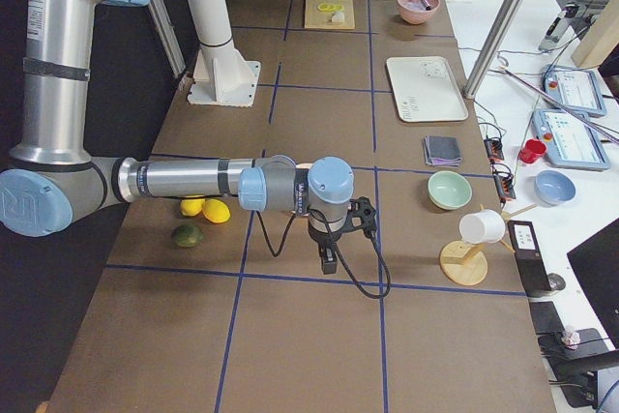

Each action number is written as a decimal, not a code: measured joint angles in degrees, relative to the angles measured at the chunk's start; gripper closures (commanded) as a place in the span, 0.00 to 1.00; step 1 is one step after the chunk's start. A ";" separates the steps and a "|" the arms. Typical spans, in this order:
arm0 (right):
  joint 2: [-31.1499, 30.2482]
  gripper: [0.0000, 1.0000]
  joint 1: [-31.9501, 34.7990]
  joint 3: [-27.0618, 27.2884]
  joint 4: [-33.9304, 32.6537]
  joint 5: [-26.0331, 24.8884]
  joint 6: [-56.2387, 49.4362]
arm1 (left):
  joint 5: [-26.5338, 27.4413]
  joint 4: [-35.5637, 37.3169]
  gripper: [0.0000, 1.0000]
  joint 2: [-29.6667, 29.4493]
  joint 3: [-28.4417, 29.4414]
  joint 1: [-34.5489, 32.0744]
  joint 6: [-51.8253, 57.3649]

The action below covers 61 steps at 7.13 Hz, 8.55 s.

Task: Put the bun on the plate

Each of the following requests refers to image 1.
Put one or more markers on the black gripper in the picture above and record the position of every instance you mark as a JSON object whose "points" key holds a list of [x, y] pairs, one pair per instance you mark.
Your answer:
{"points": [[323, 241]]}

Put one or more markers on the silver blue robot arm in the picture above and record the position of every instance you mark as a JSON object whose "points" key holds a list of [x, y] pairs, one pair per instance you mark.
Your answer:
{"points": [[53, 182]]}

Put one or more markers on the cream bear tray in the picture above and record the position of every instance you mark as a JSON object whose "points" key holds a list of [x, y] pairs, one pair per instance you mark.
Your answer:
{"points": [[425, 90]]}

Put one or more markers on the yellow lemon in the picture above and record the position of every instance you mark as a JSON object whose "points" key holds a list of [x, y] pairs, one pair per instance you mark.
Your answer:
{"points": [[215, 211], [191, 206]]}

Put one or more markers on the green bowl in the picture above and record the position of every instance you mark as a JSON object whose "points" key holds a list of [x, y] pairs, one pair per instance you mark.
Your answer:
{"points": [[449, 190]]}

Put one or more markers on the wooden mug stand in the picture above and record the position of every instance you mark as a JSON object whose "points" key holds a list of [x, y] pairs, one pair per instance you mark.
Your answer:
{"points": [[465, 263]]}

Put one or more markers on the green lime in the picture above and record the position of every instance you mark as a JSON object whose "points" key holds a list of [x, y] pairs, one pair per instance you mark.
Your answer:
{"points": [[187, 235]]}

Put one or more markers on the grey folded cloth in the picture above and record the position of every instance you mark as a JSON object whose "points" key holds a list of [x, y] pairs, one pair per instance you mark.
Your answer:
{"points": [[441, 151]]}

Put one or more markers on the white mug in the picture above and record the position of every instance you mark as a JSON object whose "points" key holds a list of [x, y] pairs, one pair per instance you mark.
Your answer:
{"points": [[486, 226]]}

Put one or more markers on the black box with label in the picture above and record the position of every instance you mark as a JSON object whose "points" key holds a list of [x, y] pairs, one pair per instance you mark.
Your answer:
{"points": [[529, 260]]}

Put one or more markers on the black computer mouse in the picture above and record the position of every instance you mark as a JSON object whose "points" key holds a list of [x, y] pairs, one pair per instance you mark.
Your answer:
{"points": [[556, 282]]}

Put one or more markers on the red cup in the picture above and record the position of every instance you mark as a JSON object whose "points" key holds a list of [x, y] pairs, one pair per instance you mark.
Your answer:
{"points": [[531, 151]]}

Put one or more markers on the blue bowl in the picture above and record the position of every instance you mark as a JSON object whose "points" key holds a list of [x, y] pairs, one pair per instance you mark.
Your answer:
{"points": [[553, 187]]}

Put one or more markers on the wooden cutting board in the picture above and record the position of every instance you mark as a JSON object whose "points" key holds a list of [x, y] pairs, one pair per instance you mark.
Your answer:
{"points": [[329, 14]]}

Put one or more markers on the pink bowl with ice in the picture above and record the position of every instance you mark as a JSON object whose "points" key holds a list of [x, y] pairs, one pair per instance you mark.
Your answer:
{"points": [[415, 12]]}

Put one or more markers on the teach pendant tablet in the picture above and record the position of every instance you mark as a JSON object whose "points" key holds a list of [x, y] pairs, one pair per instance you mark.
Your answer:
{"points": [[576, 88], [569, 143]]}

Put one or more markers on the black monitor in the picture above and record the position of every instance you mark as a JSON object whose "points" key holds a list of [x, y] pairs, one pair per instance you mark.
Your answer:
{"points": [[595, 264]]}

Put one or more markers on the reacher grabber tool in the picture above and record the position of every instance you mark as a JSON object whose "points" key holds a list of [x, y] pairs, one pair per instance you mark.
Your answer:
{"points": [[609, 135]]}

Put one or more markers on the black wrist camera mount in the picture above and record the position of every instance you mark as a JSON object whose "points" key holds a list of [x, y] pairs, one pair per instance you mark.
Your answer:
{"points": [[361, 215]]}

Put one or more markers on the white camera pole base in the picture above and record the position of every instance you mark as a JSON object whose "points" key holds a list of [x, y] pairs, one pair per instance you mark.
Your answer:
{"points": [[221, 75]]}

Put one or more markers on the aluminium frame post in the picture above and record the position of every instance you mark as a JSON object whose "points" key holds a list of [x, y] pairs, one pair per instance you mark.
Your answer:
{"points": [[494, 39]]}

